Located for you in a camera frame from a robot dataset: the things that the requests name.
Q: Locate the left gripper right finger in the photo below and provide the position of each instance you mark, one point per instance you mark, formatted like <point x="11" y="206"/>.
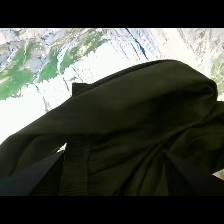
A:
<point x="200" y="181"/>

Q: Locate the dark green trousers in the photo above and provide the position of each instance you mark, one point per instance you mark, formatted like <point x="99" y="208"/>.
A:
<point x="140" y="110"/>

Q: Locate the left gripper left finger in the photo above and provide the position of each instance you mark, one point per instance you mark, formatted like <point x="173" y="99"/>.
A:
<point x="23" y="181"/>

